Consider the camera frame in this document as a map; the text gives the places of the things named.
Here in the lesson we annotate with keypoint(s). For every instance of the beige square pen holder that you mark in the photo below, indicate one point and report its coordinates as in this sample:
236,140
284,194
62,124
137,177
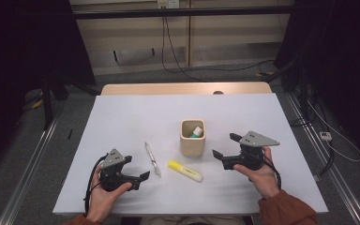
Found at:
193,146

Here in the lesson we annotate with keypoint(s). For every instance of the white power adapter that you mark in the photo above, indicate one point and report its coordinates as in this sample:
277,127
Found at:
325,136

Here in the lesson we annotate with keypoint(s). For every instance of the yellow highlighter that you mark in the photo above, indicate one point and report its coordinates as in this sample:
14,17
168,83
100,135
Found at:
185,170

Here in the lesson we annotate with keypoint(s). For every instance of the person's left hand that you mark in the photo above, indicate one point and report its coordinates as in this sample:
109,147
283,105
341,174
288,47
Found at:
101,201

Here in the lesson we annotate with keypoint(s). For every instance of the yellow floor tape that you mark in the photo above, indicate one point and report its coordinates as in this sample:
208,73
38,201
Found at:
37,104
265,74

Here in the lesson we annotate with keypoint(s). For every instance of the white green glue stick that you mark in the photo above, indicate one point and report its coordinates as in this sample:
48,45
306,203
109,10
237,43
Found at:
197,132

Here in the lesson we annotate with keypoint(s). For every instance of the black curtain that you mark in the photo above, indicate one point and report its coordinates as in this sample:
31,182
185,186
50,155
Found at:
343,56
18,56

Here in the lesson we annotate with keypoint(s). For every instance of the white wall power outlet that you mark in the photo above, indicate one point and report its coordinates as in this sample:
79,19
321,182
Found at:
168,3

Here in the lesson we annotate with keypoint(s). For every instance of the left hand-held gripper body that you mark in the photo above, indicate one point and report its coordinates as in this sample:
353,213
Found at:
112,159

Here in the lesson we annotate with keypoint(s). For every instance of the person's right hand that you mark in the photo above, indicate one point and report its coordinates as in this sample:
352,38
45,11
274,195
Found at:
264,181

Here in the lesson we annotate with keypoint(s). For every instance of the dark table grommet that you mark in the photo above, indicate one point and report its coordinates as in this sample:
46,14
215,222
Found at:
218,92

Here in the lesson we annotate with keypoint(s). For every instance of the white table cover sheet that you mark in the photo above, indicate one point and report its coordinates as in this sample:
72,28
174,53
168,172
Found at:
137,118

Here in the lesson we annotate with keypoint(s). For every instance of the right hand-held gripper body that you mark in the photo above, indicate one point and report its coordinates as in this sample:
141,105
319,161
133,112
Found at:
256,140

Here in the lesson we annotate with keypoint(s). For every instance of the clear ballpoint pen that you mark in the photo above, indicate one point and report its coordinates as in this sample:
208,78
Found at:
152,159

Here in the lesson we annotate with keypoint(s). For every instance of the black horizontal metal bar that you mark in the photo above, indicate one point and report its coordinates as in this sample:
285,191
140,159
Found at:
184,12

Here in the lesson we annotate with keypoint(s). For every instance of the metal floor rail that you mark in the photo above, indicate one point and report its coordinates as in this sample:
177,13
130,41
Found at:
334,175
28,175

